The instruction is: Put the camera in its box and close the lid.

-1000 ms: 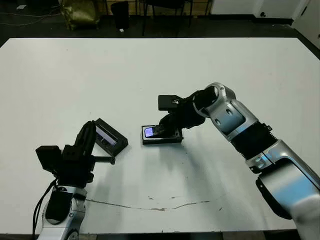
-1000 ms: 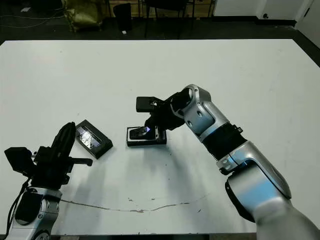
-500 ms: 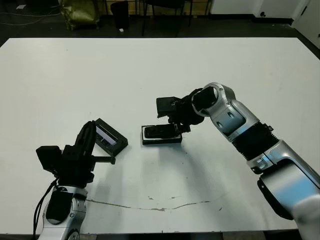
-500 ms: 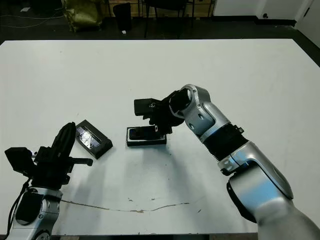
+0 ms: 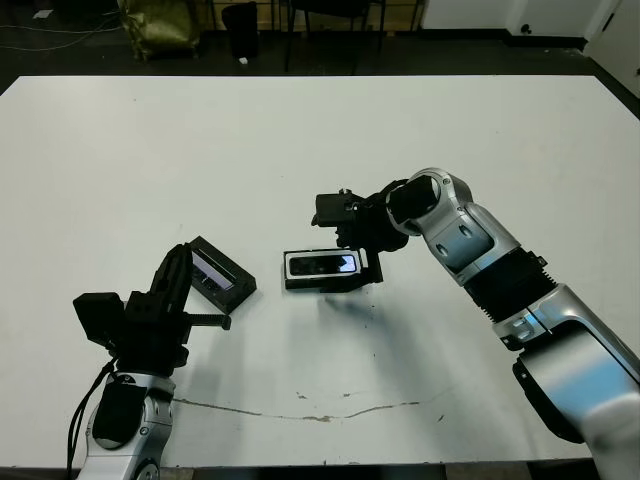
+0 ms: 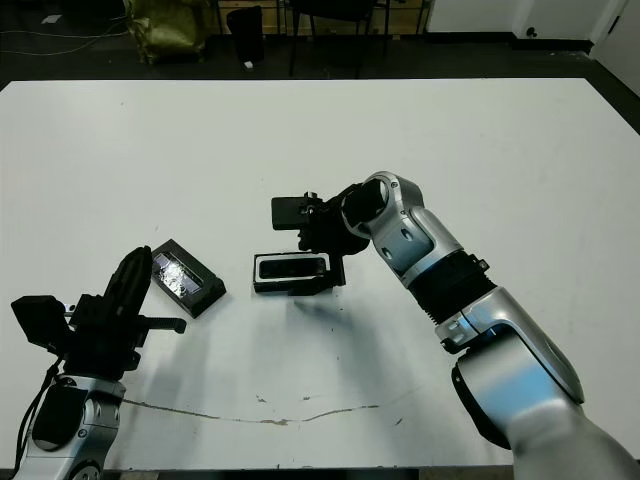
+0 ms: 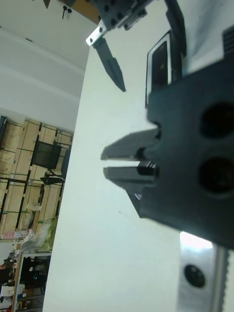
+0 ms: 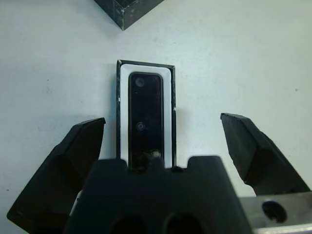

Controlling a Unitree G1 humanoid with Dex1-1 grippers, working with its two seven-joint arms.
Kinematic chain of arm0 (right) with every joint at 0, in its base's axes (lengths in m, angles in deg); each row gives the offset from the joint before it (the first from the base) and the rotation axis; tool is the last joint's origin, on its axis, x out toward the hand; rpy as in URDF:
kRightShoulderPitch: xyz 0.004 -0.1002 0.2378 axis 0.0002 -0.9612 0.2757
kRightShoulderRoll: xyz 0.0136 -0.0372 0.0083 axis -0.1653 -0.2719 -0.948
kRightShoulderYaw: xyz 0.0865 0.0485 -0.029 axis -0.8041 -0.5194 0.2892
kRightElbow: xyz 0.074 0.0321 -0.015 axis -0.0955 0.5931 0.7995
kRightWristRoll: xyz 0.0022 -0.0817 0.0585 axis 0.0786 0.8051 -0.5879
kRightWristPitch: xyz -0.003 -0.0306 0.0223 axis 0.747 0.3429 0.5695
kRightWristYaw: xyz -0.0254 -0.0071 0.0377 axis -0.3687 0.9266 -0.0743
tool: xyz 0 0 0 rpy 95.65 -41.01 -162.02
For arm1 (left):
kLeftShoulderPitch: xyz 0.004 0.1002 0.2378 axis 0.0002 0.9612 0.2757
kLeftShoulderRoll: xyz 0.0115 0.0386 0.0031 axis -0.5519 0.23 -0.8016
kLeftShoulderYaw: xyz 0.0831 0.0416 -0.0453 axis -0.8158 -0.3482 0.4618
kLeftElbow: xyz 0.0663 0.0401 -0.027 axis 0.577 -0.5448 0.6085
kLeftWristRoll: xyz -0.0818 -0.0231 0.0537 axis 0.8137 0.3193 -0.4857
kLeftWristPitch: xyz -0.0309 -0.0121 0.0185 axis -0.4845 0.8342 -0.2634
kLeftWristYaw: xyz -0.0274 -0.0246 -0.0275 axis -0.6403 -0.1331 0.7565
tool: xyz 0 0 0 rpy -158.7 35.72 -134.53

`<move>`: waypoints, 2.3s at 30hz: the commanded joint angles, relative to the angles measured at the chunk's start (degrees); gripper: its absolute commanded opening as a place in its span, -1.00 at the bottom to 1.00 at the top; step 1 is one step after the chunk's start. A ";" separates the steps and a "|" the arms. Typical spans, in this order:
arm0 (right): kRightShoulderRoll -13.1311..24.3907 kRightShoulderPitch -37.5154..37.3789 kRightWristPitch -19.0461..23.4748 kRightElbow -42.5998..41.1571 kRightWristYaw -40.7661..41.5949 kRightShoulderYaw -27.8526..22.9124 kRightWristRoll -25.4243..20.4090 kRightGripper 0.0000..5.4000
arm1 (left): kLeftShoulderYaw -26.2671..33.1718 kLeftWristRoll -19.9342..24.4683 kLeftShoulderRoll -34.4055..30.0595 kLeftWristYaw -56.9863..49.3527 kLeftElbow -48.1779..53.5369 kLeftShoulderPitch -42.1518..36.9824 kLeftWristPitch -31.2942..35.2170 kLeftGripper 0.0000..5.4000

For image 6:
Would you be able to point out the white paper sheet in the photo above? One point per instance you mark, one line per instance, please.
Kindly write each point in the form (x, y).
(51, 19)

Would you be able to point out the black box base white insert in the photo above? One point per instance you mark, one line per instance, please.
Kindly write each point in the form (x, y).
(280, 286)

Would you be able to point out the black box lid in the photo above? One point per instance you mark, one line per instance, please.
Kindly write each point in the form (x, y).
(192, 285)

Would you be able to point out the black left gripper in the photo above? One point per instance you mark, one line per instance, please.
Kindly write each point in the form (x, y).
(100, 345)

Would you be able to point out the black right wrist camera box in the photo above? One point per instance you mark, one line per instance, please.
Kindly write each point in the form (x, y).
(287, 212)

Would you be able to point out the white door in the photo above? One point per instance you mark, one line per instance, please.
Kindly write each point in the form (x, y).
(625, 40)

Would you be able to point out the black office chair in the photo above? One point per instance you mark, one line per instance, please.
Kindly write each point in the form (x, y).
(335, 10)

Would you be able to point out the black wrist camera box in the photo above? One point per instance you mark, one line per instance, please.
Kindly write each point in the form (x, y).
(287, 212)
(40, 322)

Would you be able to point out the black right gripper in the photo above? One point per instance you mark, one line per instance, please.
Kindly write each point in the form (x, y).
(332, 230)

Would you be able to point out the black waste bin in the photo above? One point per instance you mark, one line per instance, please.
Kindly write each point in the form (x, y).
(246, 35)

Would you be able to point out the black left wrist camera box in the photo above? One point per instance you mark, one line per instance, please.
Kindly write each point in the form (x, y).
(40, 322)

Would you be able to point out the large crinkled plastic bag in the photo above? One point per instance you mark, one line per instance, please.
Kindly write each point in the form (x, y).
(167, 30)

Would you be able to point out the small black round wall fitting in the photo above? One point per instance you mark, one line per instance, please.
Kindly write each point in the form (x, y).
(531, 31)

